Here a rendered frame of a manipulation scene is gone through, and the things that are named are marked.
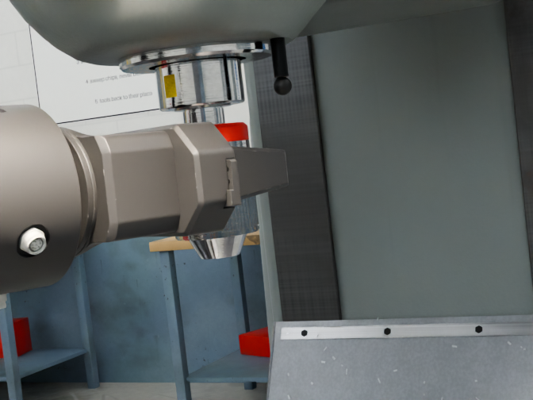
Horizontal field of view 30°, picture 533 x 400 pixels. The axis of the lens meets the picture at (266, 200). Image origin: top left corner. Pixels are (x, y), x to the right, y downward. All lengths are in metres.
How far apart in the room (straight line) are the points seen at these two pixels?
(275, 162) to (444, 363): 0.39
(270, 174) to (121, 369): 5.38
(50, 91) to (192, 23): 5.49
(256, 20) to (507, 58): 0.41
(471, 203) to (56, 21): 0.48
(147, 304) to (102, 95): 1.21
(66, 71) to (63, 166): 5.45
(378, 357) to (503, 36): 0.30
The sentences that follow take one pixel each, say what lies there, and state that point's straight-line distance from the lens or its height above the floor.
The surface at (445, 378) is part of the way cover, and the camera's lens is 0.89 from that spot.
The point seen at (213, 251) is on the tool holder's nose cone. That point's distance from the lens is 0.54.
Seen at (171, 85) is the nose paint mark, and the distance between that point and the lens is 0.54.
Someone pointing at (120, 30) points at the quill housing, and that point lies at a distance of 0.49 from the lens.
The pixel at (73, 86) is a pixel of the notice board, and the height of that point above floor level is 1.73.
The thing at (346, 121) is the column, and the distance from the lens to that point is 0.92.
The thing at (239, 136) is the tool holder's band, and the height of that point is 1.26.
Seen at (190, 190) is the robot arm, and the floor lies 1.24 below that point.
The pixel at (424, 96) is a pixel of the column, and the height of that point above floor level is 1.28.
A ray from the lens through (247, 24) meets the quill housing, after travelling 0.50.
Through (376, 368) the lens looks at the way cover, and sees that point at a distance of 0.91.
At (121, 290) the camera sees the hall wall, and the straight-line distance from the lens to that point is 5.79.
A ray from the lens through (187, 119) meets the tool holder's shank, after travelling 0.55.
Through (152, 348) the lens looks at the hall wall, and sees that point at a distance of 5.75.
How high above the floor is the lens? 1.25
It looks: 3 degrees down
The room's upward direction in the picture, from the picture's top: 7 degrees counter-clockwise
